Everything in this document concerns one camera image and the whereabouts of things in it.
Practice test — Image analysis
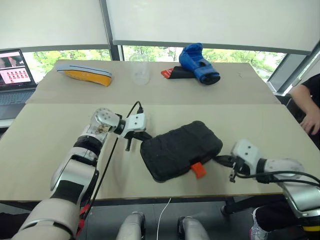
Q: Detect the person's bare hand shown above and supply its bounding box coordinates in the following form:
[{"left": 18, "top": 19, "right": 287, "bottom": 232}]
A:
[{"left": 300, "top": 115, "right": 320, "bottom": 136}]

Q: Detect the white cable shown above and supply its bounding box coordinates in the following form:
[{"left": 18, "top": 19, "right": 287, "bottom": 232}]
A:
[{"left": 155, "top": 197, "right": 173, "bottom": 240}]

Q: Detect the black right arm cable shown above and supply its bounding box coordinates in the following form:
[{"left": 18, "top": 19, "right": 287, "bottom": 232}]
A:
[{"left": 235, "top": 170, "right": 320, "bottom": 187}]

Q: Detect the silver left robot leg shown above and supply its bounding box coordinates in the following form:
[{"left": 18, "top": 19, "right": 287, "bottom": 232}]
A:
[{"left": 115, "top": 211, "right": 147, "bottom": 240}]

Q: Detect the red strap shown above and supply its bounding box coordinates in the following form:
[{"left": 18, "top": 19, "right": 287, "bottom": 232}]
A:
[{"left": 75, "top": 203, "right": 91, "bottom": 238}]

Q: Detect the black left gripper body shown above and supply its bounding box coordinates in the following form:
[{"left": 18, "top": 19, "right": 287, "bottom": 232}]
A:
[{"left": 124, "top": 129, "right": 149, "bottom": 141}]

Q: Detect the black plastic tool case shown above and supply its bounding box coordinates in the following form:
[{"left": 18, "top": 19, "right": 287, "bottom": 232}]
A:
[{"left": 139, "top": 120, "right": 224, "bottom": 183}]

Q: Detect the black red pouch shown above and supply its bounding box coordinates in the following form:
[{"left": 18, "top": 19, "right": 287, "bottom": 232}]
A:
[{"left": 160, "top": 65, "right": 196, "bottom": 81}]

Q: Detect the blue boxing glove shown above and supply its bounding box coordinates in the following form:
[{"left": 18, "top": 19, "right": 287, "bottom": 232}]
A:
[{"left": 178, "top": 42, "right": 221, "bottom": 87}]

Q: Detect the yellow grey shoe insole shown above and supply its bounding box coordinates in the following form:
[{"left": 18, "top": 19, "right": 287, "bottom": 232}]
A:
[{"left": 55, "top": 63, "right": 114, "bottom": 88}]

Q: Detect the clear plastic cup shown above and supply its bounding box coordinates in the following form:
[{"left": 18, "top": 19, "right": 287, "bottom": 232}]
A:
[{"left": 128, "top": 54, "right": 151, "bottom": 87}]

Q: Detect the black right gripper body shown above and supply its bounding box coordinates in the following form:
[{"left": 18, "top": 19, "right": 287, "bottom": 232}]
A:
[{"left": 230, "top": 154, "right": 252, "bottom": 175}]

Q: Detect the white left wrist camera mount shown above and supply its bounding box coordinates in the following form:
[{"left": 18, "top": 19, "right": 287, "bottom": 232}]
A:
[{"left": 116, "top": 112, "right": 148, "bottom": 140}]

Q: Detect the open laptop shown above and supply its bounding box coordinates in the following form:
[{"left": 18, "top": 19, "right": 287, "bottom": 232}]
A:
[{"left": 0, "top": 48, "right": 39, "bottom": 121}]

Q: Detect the white pink sneaker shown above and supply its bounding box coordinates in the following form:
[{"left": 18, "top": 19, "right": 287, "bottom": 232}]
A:
[{"left": 249, "top": 206, "right": 269, "bottom": 240}]

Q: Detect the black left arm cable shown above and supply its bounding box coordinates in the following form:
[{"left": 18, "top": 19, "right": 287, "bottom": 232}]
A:
[{"left": 81, "top": 100, "right": 145, "bottom": 227}]

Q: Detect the silver robot leg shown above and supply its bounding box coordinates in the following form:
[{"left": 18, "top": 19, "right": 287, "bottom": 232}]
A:
[
  {"left": 177, "top": 215, "right": 210, "bottom": 240},
  {"left": 115, "top": 211, "right": 147, "bottom": 240}
]

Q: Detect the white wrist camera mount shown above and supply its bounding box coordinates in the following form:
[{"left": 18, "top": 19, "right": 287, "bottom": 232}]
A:
[
  {"left": 230, "top": 138, "right": 261, "bottom": 168},
  {"left": 116, "top": 112, "right": 148, "bottom": 140}
]

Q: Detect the silver right robot leg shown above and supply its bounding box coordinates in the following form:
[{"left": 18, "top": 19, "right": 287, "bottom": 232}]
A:
[{"left": 177, "top": 215, "right": 210, "bottom": 240}]

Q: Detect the black table leg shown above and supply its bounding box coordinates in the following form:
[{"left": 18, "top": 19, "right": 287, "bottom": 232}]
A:
[{"left": 220, "top": 193, "right": 286, "bottom": 216}]

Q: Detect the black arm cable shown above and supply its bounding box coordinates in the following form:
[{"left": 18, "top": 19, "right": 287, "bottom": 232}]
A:
[
  {"left": 81, "top": 100, "right": 145, "bottom": 227},
  {"left": 235, "top": 170, "right": 320, "bottom": 187}
]

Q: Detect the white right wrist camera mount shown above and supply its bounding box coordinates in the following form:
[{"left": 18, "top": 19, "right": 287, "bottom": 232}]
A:
[{"left": 230, "top": 138, "right": 261, "bottom": 168}]

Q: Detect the yellow zip tie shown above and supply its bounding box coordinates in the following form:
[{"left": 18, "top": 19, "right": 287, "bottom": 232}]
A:
[{"left": 302, "top": 224, "right": 320, "bottom": 233}]

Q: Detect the white roller blind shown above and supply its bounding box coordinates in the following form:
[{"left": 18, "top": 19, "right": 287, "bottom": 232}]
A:
[
  {"left": 104, "top": 0, "right": 320, "bottom": 54},
  {"left": 0, "top": 0, "right": 112, "bottom": 53}
]

